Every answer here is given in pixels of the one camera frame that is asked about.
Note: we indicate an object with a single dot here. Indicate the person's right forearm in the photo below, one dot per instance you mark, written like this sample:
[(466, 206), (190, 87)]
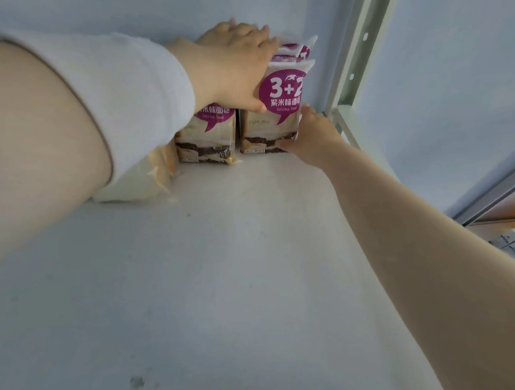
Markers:
[(444, 278)]

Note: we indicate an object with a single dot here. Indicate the person's left hand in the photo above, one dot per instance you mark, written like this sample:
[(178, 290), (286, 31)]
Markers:
[(234, 69)]

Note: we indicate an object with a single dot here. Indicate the white perforated metal rack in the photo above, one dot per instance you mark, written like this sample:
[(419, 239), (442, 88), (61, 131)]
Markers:
[(497, 194)]

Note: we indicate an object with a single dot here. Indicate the person's left forearm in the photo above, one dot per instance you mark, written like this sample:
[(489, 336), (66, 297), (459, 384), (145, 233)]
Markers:
[(33, 166)]

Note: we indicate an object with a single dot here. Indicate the purple label bread packet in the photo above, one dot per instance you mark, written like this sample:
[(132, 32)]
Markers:
[(281, 89), (208, 142)]

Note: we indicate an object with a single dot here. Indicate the white arm sleeve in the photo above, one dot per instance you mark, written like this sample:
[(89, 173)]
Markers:
[(137, 89)]

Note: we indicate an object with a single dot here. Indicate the person's right hand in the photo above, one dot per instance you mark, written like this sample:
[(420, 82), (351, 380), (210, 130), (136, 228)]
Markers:
[(317, 140)]

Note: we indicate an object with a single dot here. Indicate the clear bread packet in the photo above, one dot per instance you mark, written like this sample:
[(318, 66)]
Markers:
[(131, 187)]

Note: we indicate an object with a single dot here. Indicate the white metal shelf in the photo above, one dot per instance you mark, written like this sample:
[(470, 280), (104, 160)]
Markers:
[(234, 287)]

